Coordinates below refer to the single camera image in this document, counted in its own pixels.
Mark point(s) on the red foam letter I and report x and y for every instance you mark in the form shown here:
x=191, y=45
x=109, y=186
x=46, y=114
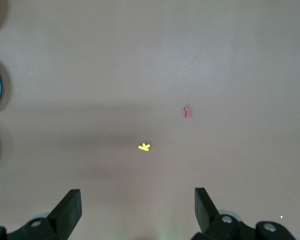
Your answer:
x=188, y=112

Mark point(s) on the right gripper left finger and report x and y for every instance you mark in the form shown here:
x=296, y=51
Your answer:
x=67, y=207

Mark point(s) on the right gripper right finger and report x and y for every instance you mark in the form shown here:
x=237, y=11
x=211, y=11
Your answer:
x=205, y=210

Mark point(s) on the yellow foam letter K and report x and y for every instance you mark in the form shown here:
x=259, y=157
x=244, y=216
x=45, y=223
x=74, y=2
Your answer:
x=144, y=147

